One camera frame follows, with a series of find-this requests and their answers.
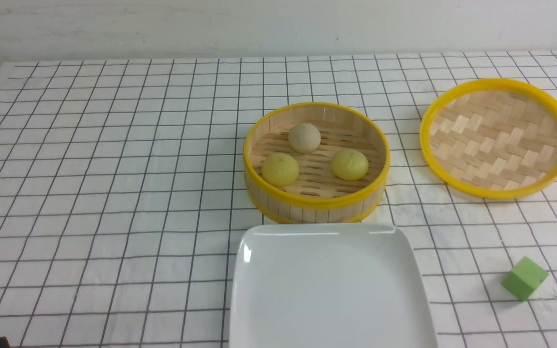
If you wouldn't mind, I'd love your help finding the yellow steamed bun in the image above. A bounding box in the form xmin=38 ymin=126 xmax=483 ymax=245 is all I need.
xmin=262 ymin=153 xmax=300 ymax=188
xmin=331 ymin=148 xmax=369 ymax=181

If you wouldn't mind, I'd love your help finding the beige steamed bun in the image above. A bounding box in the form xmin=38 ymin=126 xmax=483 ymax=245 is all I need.
xmin=288 ymin=123 xmax=322 ymax=154

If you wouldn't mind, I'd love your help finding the white square plate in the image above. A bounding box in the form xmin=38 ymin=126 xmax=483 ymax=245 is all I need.
xmin=229 ymin=223 xmax=439 ymax=348

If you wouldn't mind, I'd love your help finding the bamboo steamer basket yellow rim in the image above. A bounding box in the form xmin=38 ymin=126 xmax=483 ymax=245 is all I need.
xmin=243 ymin=102 xmax=391 ymax=223

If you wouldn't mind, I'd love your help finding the white grid tablecloth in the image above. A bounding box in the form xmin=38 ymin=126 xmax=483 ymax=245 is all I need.
xmin=0 ymin=51 xmax=557 ymax=348

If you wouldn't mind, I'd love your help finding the woven bamboo steamer lid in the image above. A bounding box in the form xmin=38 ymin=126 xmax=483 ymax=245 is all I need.
xmin=419 ymin=78 xmax=557 ymax=200

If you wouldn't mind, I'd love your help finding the green foam cube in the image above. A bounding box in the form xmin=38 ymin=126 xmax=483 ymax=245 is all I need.
xmin=501 ymin=256 xmax=549 ymax=302

